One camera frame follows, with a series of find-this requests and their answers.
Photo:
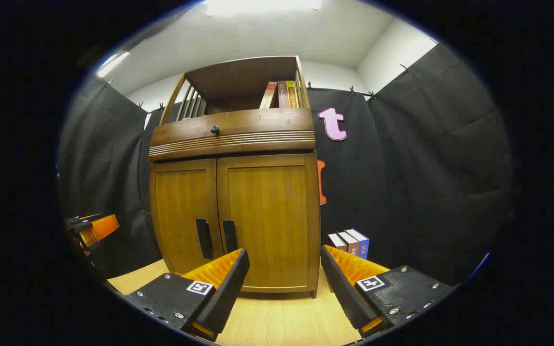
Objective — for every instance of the dark brown standing book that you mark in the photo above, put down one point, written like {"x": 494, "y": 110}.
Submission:
{"x": 336, "y": 241}

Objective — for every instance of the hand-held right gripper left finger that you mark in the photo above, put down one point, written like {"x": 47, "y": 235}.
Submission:
{"x": 229, "y": 293}

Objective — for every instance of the reddish brown standing book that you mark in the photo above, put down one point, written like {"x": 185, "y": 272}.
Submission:
{"x": 350, "y": 244}

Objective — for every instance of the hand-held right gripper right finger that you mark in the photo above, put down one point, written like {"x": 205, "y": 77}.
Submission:
{"x": 344, "y": 293}

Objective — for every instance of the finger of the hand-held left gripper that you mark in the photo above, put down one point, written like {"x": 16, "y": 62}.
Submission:
{"x": 104, "y": 227}

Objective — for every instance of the wooden shoe cabinet door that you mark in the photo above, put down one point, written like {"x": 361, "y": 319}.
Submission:
{"x": 267, "y": 216}
{"x": 181, "y": 206}

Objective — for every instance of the wooden double-door shoe cabinet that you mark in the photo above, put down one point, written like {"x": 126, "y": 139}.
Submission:
{"x": 238, "y": 77}

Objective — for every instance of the blue standing book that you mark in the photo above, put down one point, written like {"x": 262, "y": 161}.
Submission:
{"x": 361, "y": 245}

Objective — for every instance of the red book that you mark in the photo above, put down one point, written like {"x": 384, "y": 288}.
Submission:
{"x": 268, "y": 96}

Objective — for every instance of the yellow book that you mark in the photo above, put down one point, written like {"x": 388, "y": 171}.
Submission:
{"x": 292, "y": 94}

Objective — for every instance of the small ceiling light panel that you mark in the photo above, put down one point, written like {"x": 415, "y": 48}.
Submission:
{"x": 112, "y": 64}

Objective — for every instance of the wooden drawer with black knob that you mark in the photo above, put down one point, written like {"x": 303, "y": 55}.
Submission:
{"x": 258, "y": 126}

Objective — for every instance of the large ceiling light panel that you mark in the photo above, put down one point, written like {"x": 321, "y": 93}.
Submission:
{"x": 262, "y": 6}

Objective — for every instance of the black backdrop cloth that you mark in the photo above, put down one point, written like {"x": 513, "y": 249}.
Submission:
{"x": 426, "y": 168}

